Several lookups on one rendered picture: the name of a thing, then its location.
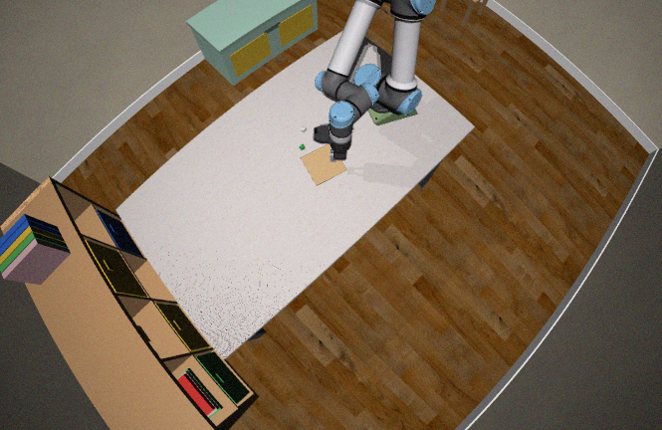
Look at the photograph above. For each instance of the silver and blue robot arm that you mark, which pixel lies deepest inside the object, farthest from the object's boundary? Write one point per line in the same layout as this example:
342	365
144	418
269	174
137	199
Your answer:
380	91

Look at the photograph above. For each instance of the tan flat mat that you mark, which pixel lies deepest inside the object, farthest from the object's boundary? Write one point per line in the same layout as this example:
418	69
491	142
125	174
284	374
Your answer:
319	165

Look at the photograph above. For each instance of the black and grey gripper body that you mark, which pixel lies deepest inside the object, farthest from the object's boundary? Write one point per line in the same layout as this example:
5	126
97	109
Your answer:
323	135

